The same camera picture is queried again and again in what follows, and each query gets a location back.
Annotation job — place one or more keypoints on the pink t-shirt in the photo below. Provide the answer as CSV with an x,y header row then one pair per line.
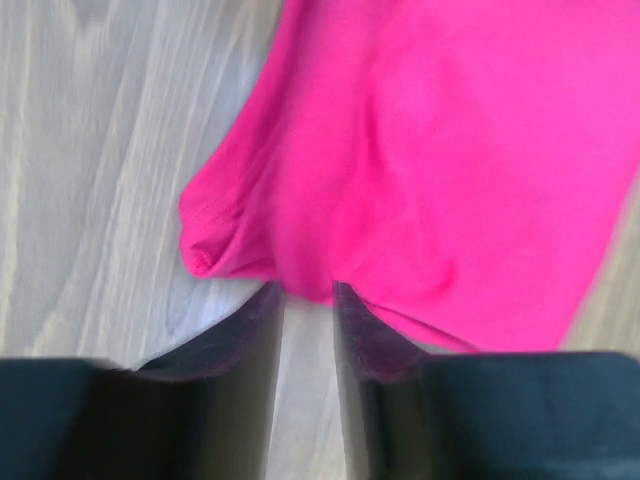
x,y
461,164

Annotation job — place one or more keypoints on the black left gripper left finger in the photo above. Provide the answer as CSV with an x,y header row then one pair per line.
x,y
200,411

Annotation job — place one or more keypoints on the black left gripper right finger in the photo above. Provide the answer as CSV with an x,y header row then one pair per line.
x,y
408,413

